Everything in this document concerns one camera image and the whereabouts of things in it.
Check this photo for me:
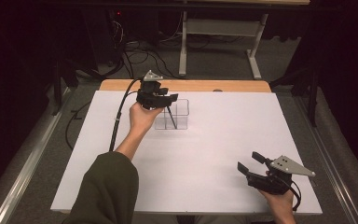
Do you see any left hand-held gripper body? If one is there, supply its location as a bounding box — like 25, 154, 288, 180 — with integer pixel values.
136, 69, 169, 110

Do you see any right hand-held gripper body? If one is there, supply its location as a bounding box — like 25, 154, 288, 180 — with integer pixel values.
245, 155, 317, 196

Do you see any clear plastic pen organizer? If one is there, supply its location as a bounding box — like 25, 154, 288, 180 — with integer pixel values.
154, 98, 190, 131

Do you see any person's right hand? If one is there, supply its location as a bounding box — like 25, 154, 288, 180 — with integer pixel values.
257, 189, 294, 216

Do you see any person's left hand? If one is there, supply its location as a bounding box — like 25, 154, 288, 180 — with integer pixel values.
130, 102, 165, 134

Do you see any wooden table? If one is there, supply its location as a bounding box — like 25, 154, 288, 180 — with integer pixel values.
99, 78, 272, 93

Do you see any white board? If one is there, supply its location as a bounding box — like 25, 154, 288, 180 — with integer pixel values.
49, 90, 324, 216

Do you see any dark computer case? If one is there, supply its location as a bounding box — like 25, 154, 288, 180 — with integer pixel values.
83, 8, 126, 64

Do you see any black metal stand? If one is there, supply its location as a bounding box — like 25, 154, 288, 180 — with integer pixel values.
51, 59, 79, 117
269, 62, 322, 128

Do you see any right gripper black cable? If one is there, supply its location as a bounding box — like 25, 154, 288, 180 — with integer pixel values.
273, 174, 302, 212

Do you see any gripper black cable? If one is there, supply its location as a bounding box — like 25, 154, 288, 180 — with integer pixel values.
108, 77, 145, 153
273, 174, 302, 212

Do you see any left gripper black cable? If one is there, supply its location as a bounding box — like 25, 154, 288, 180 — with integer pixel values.
108, 77, 145, 153

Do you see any bundle of floor cables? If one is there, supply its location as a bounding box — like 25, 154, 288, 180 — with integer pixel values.
105, 18, 183, 80

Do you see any metal floor rail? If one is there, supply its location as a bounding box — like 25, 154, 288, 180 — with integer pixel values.
0, 87, 73, 224
292, 92, 358, 224

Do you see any black floor cable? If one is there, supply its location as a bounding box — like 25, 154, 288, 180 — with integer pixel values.
64, 101, 92, 151

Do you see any white metal desk frame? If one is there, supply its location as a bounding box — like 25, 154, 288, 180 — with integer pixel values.
178, 10, 269, 80

